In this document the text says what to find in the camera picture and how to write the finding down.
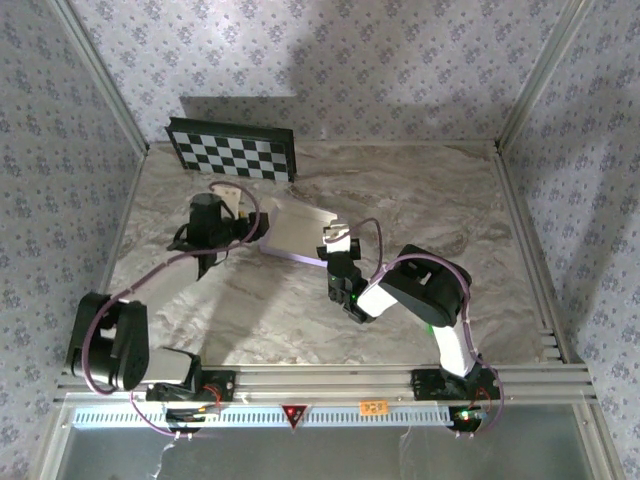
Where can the white and purple paper box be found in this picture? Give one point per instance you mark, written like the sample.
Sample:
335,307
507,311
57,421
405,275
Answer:
295,235

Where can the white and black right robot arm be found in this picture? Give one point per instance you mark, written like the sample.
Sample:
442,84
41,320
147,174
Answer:
430,290

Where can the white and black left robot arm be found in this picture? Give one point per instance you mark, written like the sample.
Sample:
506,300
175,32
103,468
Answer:
125,345

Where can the black and white checkerboard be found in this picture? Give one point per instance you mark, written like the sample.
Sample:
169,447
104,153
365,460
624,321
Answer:
200,150

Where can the orange label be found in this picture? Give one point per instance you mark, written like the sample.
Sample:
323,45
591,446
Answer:
374,407

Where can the red triangle sticker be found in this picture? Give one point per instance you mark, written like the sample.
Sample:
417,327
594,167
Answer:
295,414

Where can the grey metal panel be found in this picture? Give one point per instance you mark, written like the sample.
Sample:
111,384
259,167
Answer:
325,455

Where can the black left controller board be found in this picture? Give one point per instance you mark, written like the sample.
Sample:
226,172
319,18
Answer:
185,414

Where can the black controller board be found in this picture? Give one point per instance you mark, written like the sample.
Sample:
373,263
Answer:
185,414
467,419

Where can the black right controller board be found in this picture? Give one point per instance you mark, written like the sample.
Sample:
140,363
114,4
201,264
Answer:
467,419

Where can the thin aluminium side rail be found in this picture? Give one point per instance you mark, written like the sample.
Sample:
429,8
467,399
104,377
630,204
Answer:
129,200

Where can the aluminium cross rail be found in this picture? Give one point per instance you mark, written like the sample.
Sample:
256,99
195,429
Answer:
325,382

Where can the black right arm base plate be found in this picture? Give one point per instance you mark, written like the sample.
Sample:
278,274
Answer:
425,387

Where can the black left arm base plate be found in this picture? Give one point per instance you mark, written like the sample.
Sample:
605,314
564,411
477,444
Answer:
225,390

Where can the aluminium frame post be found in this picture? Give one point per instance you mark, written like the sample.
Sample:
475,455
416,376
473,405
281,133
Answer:
541,70
106,82

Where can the wide aluminium side rail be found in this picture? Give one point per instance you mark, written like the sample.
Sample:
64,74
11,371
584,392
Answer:
517,200

